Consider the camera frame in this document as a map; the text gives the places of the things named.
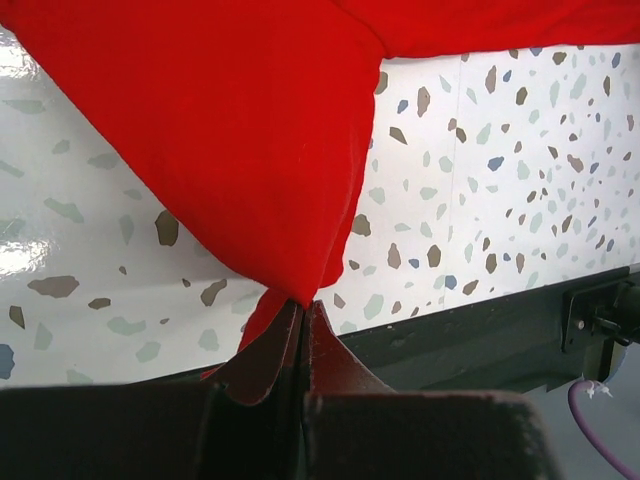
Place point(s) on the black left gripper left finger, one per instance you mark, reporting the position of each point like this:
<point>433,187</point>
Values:
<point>242,422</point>

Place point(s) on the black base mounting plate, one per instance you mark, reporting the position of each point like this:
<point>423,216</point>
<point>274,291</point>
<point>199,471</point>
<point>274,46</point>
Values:
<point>547,336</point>

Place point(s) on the red t shirt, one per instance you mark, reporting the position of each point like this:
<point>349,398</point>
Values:
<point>172,171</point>

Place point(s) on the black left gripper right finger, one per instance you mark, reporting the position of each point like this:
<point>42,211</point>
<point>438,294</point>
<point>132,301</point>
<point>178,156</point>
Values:
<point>357,427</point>

